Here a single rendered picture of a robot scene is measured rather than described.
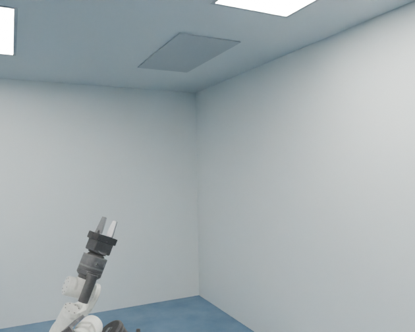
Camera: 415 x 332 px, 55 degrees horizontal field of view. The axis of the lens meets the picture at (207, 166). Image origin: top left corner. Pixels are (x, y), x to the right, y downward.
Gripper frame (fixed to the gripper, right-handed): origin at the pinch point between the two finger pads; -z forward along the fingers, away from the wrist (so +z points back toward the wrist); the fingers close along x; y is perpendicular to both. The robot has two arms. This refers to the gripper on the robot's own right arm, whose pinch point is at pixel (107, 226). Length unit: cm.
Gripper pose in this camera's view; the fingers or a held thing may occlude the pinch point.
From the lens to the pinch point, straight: 152.8
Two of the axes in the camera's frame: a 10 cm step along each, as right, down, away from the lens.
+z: -3.1, 9.2, -2.4
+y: -7.9, -1.1, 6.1
